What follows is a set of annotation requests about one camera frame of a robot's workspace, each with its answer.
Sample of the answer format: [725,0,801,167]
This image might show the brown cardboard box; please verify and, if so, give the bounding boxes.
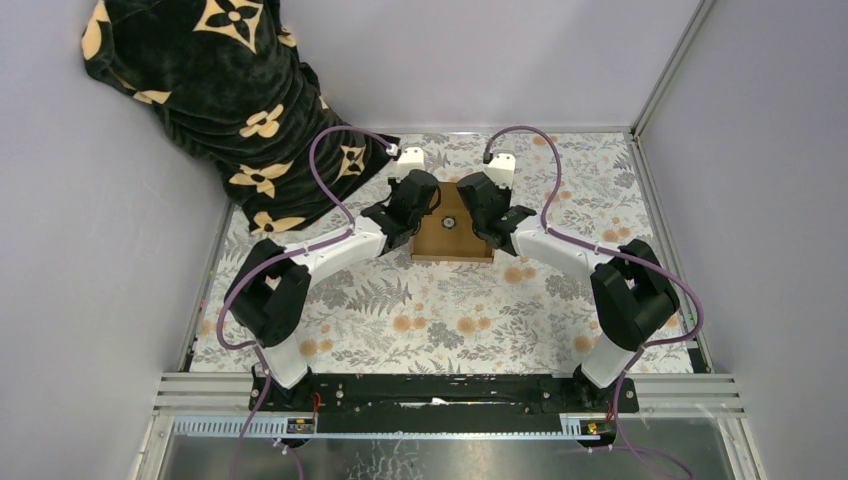
[410,182,494,263]

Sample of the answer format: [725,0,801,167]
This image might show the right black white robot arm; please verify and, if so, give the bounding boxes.
[457,173,680,412]

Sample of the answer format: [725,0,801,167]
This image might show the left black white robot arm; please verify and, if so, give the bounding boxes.
[222,169,440,411]

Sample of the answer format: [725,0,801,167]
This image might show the floral patterned table mat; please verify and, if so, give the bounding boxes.
[189,132,694,376]

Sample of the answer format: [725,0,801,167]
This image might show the black floral plush blanket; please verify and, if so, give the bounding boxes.
[81,0,391,234]

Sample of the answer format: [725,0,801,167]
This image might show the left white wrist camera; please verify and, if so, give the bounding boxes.
[390,146,426,181]

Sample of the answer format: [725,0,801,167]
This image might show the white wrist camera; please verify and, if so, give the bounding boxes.
[484,152,516,190]
[390,146,426,181]

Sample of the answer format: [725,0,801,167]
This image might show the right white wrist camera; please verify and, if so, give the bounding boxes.
[484,152,516,190]

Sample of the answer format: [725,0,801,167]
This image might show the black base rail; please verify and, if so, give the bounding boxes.
[248,373,640,434]

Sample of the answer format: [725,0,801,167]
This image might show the aluminium frame rails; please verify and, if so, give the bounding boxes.
[129,0,770,480]

